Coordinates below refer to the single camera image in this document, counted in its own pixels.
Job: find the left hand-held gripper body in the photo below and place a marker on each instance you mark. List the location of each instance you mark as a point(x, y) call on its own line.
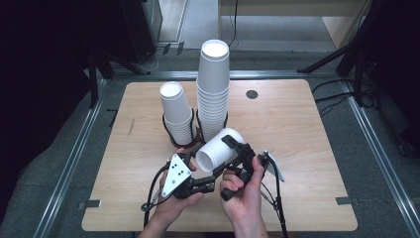
point(176, 175)

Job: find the grey tape strip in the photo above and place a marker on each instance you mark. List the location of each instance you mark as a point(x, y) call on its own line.
point(345, 200)
point(92, 204)

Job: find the black round table grommet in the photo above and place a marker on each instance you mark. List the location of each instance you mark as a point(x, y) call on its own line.
point(252, 94)

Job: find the white paper cup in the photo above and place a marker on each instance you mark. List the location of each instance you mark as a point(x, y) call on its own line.
point(214, 148)

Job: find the black tripod stand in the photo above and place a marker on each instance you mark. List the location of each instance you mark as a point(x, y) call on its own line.
point(330, 57)

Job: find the short stack of white cups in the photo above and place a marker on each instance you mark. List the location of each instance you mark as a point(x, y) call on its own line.
point(175, 105)

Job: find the black metal stand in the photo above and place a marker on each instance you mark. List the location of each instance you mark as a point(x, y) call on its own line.
point(93, 82)

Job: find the person's right hand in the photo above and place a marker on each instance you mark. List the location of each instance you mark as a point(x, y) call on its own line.
point(246, 205)

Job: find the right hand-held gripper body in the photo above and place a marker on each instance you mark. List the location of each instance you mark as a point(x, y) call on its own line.
point(246, 153)

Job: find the person's left hand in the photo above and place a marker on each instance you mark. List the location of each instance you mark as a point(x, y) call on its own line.
point(178, 206)

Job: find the black cabinet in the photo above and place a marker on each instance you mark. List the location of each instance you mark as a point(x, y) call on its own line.
point(138, 29)

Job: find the tall stack of white cups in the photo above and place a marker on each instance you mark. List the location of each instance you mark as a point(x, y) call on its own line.
point(213, 72)

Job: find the aluminium frame rail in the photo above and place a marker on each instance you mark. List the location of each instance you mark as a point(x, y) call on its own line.
point(264, 74)
point(379, 155)
point(71, 165)

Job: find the light wooden desk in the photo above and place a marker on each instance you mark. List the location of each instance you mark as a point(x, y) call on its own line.
point(297, 8)

